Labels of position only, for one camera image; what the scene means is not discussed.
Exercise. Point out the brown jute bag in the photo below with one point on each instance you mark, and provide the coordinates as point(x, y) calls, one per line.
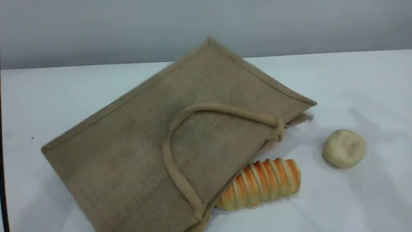
point(161, 145)

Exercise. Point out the striped toy bread loaf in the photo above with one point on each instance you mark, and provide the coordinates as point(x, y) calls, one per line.
point(264, 183)

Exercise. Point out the beige round toy bun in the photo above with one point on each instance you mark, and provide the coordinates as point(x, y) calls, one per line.
point(344, 149)

